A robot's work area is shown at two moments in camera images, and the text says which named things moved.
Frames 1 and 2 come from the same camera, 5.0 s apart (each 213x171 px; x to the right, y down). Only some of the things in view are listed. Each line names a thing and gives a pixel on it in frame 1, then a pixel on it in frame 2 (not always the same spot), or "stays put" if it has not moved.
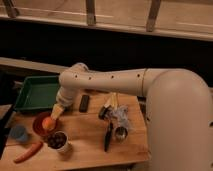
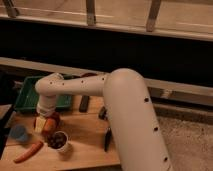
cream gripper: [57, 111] to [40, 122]
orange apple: [48, 123] stays put
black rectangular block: [84, 103] stays put
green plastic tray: [38, 93] stays put
